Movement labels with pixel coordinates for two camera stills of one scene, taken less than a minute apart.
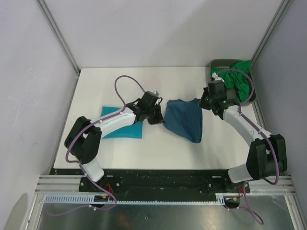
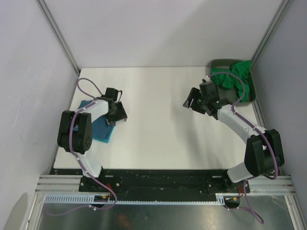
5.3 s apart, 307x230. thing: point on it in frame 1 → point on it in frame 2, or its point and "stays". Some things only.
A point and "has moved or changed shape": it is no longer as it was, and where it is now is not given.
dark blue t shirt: [184, 118] has moved or changed shape
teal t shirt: [133, 131] has moved or changed shape
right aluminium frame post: [277, 16] stays
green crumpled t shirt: [237, 81] stays
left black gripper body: [153, 114] → [118, 114]
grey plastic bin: [231, 94] stays
